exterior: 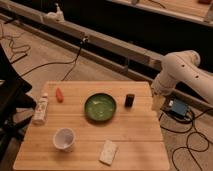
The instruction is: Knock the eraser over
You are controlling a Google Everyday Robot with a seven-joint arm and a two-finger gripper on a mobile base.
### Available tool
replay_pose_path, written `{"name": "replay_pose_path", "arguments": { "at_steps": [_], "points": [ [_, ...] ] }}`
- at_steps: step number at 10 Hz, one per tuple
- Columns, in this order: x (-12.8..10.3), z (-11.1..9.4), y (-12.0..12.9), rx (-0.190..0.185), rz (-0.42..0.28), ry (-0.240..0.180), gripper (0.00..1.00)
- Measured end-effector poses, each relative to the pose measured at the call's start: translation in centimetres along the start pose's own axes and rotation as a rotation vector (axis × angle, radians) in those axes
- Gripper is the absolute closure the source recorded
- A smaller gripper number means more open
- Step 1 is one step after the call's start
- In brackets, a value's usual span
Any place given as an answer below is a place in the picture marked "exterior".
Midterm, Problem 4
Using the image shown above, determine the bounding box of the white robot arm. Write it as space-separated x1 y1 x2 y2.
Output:
151 50 213 106

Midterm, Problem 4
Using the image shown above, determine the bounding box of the blue power box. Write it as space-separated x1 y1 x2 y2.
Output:
169 99 188 118

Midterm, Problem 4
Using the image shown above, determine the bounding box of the green bowl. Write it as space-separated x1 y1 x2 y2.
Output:
84 93 117 122

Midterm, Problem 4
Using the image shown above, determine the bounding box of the white sponge block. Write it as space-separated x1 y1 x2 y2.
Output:
99 140 118 165

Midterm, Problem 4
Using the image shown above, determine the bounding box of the orange carrot toy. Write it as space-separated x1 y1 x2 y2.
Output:
56 88 64 103

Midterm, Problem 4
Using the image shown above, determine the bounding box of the white paper cup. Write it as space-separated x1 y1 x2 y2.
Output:
53 128 76 152

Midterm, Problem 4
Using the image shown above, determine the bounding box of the black chair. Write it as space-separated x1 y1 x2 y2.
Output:
0 44 36 162

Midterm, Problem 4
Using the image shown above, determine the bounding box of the black cable right floor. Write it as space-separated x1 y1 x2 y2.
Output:
158 107 213 171

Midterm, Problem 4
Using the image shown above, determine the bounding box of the metal rail beam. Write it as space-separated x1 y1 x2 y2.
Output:
0 0 213 116

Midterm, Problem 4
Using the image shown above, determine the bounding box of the black floor cable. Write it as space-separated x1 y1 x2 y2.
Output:
19 37 90 82

